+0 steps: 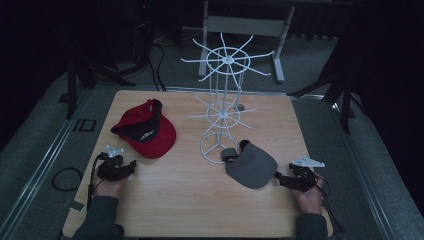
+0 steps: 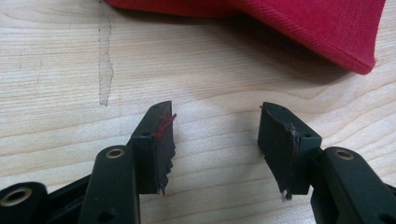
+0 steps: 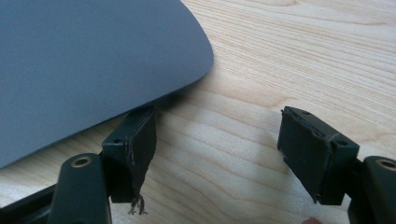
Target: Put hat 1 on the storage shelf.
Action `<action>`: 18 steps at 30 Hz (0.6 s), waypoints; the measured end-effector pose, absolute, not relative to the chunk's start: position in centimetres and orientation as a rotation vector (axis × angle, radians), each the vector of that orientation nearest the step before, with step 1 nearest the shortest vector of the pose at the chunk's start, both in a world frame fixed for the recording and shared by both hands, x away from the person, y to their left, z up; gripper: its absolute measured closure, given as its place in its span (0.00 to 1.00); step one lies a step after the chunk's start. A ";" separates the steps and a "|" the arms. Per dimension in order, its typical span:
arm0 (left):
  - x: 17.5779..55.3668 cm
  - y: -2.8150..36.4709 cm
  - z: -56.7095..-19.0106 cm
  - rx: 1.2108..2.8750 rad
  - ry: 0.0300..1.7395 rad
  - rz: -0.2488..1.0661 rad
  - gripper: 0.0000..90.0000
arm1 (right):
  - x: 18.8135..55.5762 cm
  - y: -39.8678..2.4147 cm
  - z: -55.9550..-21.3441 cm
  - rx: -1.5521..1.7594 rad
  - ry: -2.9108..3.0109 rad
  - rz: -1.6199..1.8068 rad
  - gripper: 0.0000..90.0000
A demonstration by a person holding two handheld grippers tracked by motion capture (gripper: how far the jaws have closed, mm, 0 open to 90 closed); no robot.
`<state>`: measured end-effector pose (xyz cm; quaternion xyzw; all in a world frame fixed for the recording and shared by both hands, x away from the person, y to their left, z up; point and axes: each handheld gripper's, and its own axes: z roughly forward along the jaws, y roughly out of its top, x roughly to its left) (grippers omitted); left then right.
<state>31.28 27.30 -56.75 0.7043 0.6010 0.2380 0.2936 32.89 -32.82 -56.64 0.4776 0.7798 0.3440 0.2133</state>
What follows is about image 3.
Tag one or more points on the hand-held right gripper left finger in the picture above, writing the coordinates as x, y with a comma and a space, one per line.
137, 149

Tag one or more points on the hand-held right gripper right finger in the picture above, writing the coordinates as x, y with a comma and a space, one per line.
311, 155

